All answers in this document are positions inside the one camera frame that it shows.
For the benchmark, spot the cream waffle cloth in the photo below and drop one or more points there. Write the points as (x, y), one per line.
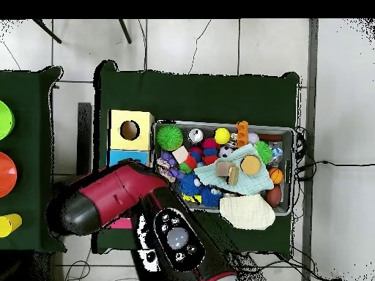
(249, 212)

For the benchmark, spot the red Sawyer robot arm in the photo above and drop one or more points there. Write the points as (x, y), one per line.
(123, 187)

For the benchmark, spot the wooden box with three holes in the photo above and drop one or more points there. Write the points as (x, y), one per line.
(137, 143)

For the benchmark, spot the large green spiky ball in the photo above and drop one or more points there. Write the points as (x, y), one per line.
(170, 137)

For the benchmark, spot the crumpled printed paper ball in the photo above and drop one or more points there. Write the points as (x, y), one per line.
(163, 168)

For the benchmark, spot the plain wooden block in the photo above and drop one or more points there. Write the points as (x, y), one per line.
(223, 169)

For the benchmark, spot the yellow ball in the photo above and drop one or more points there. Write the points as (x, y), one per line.
(222, 136)

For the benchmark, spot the orange plastic toy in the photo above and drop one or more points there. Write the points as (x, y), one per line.
(242, 134)

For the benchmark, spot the toy hamburger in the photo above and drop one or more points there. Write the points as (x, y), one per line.
(250, 165)

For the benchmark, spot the light teal waffle cloth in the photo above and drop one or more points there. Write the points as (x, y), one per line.
(252, 183)

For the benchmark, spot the small orange basketball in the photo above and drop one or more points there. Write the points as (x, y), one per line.
(275, 175)

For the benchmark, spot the small brown football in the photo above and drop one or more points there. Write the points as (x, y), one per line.
(274, 196)

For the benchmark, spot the black metal leg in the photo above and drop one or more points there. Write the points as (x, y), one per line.
(125, 30)
(47, 30)

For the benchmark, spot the dark green side tablecloth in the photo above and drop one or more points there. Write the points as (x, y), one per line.
(29, 87)

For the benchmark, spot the orange plastic plate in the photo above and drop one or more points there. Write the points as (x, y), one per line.
(7, 174)

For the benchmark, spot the green plastic plate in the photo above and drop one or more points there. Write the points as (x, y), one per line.
(6, 120)

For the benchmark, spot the yellow plastic cup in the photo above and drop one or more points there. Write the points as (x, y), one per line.
(8, 224)

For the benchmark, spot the black upright post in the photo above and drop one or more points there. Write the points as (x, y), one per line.
(84, 137)

